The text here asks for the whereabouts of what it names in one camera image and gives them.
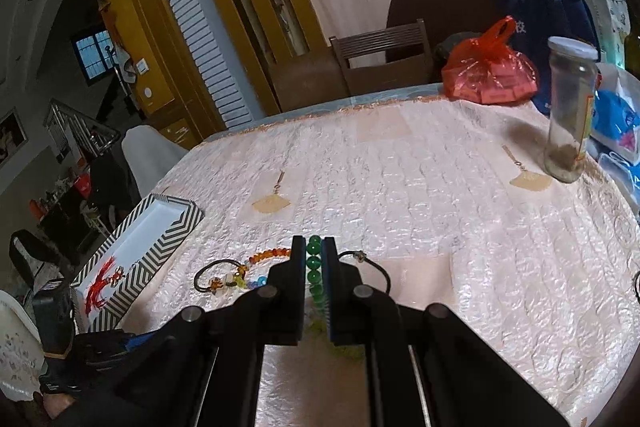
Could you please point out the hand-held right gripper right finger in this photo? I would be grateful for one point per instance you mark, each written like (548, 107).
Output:
(328, 292)

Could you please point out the striped white tray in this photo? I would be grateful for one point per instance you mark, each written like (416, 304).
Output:
(150, 227)

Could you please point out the pink quilted tablecloth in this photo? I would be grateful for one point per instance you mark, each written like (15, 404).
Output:
(425, 217)

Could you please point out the glass jar with white lid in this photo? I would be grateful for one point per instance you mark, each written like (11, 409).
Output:
(570, 107)

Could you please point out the dark blue bag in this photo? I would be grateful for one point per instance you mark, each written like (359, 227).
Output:
(542, 17)

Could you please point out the person's left hand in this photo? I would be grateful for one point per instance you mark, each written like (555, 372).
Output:
(52, 403)

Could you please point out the red plastic bag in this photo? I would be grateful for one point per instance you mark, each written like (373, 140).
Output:
(487, 74)

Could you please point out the white printed bag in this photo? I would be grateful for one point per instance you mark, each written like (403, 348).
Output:
(607, 14)

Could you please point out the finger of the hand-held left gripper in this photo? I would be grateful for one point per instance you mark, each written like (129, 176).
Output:
(107, 347)

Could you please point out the window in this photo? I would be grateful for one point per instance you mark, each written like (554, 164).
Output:
(92, 56)

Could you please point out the brown wooden chair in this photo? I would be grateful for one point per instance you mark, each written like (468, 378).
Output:
(380, 67)

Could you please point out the metal stair railing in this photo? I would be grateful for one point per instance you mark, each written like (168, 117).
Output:
(80, 127)

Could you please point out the white floral plastic stool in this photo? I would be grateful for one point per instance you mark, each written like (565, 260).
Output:
(17, 347)

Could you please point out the black chair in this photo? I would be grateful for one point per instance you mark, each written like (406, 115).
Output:
(32, 252)

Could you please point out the red tassel ornament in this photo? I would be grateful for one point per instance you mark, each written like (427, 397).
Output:
(102, 289)

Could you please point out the blue and white packet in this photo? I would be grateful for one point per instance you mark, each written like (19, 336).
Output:
(617, 119)

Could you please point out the white covered chair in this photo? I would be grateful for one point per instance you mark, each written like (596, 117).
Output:
(150, 154)

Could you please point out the white louvered door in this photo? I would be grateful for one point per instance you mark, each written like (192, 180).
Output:
(200, 22)

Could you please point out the white wall switch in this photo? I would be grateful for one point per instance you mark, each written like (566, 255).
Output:
(143, 67)

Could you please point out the framed wall picture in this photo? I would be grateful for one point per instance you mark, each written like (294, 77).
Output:
(11, 138)

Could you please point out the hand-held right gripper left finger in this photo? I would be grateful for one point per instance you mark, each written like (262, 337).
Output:
(299, 292)

